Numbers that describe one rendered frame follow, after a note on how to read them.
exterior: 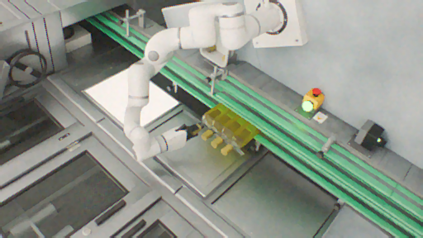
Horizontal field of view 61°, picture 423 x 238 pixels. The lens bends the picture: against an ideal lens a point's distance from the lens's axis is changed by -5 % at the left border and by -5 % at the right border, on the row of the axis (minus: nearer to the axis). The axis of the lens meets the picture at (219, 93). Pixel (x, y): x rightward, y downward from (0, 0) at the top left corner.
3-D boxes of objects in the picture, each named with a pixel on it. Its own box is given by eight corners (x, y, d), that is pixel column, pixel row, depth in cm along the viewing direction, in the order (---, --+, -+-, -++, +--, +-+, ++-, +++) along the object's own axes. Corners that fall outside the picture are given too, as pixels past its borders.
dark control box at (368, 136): (361, 130, 159) (353, 141, 153) (368, 118, 153) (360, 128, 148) (378, 141, 155) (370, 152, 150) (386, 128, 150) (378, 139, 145)
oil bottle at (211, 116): (228, 102, 189) (199, 123, 176) (230, 94, 186) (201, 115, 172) (237, 108, 187) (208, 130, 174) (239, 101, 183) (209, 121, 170)
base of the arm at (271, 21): (254, -3, 158) (232, 5, 148) (279, -8, 150) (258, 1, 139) (262, 32, 163) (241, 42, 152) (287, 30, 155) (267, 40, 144)
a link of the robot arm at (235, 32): (241, 39, 152) (216, 51, 141) (238, 7, 146) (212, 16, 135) (261, 41, 146) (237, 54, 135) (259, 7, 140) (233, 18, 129)
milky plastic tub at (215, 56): (210, 47, 199) (199, 53, 193) (215, 10, 184) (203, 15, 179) (235, 62, 191) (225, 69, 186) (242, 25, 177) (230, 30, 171)
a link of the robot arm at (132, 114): (153, 96, 148) (152, 145, 153) (140, 88, 159) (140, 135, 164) (132, 97, 144) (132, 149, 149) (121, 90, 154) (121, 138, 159)
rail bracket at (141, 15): (148, 24, 222) (117, 37, 208) (148, -2, 210) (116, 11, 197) (154, 27, 219) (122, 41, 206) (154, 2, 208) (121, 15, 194)
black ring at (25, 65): (45, 73, 203) (10, 90, 190) (39, 41, 189) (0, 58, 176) (50, 78, 201) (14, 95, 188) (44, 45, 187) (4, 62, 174)
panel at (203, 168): (130, 69, 219) (81, 94, 198) (130, 64, 217) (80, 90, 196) (252, 158, 180) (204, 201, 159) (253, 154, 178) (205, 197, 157)
